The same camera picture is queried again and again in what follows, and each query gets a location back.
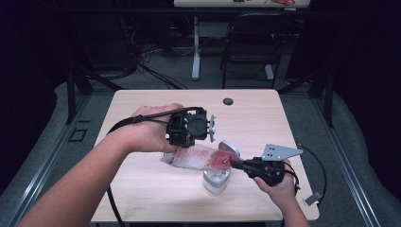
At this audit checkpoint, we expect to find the aluminium floor rail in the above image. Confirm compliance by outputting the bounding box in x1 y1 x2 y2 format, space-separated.
4 94 93 227
310 94 384 227

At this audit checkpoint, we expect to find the clear pouch with red label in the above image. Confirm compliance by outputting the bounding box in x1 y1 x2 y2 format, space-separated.
160 143 241 173

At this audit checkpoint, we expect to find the bundle of black floor cables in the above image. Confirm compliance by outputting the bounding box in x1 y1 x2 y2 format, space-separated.
119 18 189 91

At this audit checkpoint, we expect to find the person's left hand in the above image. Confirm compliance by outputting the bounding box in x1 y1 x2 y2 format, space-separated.
124 102 185 154

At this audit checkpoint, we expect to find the left hand-held gripper black cable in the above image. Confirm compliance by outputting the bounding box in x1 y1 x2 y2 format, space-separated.
106 106 207 227

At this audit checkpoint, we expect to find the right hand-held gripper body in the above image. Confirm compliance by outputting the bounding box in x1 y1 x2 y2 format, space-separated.
244 144 304 187

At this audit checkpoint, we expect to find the black folding chair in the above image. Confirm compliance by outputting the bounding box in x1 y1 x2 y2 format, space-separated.
220 12 297 90

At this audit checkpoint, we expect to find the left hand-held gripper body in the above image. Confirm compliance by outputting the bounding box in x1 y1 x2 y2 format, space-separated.
166 107 218 148

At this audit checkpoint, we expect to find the black metal stand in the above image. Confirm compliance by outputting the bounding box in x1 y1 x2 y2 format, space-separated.
65 67 125 126
277 67 335 129

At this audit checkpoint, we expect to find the person's right hand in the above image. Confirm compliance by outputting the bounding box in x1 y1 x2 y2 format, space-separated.
253 160 299 211

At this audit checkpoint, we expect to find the white desk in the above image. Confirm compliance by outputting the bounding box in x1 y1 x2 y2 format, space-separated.
173 0 311 81

